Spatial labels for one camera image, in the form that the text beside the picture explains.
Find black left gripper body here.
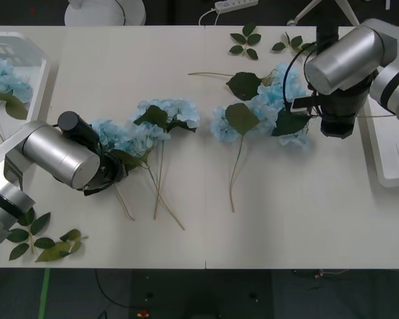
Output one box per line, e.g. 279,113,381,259
97,151,131,189

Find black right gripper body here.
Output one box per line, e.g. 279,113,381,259
320,115,355,139

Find pale blue flower green stem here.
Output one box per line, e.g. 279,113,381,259
271,109,395,154
209,102,261,213
114,121,186,231
91,118,136,221
0,59,33,142
188,61,309,134
132,98,201,220

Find dark robot base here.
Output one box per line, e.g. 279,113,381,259
129,269,274,319

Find shallow white box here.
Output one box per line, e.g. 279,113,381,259
362,96,399,189
0,31,51,157

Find dark green leaf sprig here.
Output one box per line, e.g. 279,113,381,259
228,22,262,61
6,207,57,262
271,31,317,56

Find white stand legs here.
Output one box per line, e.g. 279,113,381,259
285,0,362,27

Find black floor cable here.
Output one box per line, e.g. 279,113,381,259
94,268,134,310

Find white round pedestal base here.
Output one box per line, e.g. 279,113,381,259
64,0,147,27

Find white power strip with cable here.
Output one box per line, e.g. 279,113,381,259
198,0,259,27

